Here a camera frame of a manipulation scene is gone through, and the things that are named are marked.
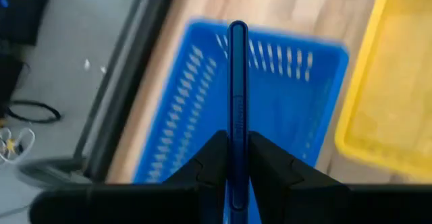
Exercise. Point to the yellow slotted plastic basket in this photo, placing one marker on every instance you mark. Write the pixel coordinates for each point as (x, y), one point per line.
(388, 99)

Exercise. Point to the black aluminium table frame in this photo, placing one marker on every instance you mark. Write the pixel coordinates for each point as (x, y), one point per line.
(128, 82)

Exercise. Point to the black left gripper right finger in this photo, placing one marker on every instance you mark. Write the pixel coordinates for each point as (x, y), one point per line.
(270, 163)

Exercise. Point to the black computer tower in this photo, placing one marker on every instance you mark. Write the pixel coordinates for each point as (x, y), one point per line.
(20, 18)

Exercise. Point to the white paper scrap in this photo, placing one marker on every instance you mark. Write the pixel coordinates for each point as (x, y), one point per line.
(103, 69)
(87, 64)

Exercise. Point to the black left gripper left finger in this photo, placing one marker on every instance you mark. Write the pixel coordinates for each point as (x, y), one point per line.
(209, 163)

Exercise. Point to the small blue slotted basket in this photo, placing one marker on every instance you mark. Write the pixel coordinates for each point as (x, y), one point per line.
(287, 109)

